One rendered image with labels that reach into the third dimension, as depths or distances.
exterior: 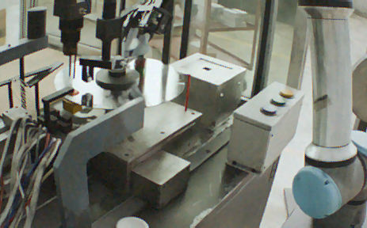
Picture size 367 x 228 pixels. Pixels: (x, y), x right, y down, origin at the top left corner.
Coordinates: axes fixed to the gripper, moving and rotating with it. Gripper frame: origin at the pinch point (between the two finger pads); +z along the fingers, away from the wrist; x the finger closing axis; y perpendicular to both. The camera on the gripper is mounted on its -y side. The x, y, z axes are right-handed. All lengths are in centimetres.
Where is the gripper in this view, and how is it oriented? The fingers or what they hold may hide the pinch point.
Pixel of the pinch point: (125, 58)
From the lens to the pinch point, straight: 107.5
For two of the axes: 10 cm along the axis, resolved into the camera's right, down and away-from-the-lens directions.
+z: -3.5, 9.4, -0.3
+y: 6.5, 2.2, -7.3
